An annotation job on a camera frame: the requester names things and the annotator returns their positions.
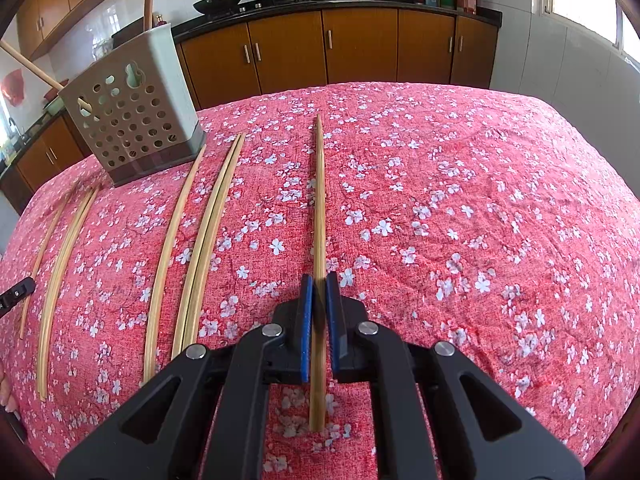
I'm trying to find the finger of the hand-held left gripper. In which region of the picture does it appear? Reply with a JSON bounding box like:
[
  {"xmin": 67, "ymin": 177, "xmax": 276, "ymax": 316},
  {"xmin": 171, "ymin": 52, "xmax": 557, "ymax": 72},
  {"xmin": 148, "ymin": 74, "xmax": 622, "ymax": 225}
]
[{"xmin": 0, "ymin": 278, "xmax": 37, "ymax": 311}]

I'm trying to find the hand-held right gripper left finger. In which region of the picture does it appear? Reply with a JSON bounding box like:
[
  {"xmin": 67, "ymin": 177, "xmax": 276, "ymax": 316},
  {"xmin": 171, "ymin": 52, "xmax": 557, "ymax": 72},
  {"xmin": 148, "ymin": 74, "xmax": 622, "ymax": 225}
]
[{"xmin": 55, "ymin": 274, "xmax": 315, "ymax": 480}]

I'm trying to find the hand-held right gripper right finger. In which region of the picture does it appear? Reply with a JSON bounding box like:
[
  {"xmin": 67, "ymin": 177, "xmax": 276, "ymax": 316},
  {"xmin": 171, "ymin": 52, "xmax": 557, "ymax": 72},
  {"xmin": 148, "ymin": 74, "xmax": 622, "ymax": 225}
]
[{"xmin": 326, "ymin": 271, "xmax": 586, "ymax": 480}]

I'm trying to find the grey perforated chopstick holder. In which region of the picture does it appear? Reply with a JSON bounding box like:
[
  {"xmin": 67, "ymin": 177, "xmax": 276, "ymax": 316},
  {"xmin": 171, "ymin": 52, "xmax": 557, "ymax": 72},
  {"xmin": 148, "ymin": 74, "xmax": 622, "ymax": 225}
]
[{"xmin": 58, "ymin": 24, "xmax": 207, "ymax": 188}]

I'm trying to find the brown wooden side cabinet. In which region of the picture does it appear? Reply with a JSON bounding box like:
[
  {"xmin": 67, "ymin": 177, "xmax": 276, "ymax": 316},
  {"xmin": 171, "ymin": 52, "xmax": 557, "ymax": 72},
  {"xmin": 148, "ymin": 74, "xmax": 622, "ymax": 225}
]
[{"xmin": 0, "ymin": 110, "xmax": 88, "ymax": 211}]

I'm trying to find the red floral tablecloth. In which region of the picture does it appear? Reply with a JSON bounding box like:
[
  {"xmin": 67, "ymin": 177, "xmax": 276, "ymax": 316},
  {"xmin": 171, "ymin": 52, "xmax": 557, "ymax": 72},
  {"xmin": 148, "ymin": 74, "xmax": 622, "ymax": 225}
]
[{"xmin": 0, "ymin": 80, "xmax": 640, "ymax": 476}]

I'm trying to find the brown wooden base cabinet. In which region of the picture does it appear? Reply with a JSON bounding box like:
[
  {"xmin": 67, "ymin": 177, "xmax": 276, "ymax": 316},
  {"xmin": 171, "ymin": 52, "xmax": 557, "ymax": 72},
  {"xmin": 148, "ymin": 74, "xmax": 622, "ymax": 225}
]
[{"xmin": 172, "ymin": 7, "xmax": 501, "ymax": 111}]

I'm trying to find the gas stove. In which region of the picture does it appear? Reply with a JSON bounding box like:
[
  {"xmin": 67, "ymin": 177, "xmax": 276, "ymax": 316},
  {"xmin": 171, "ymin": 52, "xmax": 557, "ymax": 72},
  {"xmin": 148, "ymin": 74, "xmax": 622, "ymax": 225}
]
[{"xmin": 235, "ymin": 0, "xmax": 323, "ymax": 12}]

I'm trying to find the red wall ornament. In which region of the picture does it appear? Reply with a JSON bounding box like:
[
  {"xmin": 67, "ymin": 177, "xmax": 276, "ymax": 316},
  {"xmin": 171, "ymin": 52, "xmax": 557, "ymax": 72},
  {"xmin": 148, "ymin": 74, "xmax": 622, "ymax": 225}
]
[{"xmin": 2, "ymin": 70, "xmax": 27, "ymax": 107}]

